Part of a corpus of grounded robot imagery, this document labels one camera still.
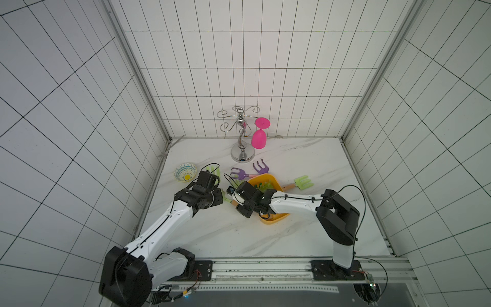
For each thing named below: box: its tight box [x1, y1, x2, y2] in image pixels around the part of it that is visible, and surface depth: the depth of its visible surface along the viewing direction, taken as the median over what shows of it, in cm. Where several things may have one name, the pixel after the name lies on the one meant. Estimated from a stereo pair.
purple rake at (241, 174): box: [230, 167, 258, 180], surface depth 103 cm
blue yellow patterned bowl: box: [173, 162, 197, 183], surface depth 102 cm
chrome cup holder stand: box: [216, 106, 261, 164], surface depth 97 cm
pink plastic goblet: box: [251, 117, 271, 150], surface depth 97 cm
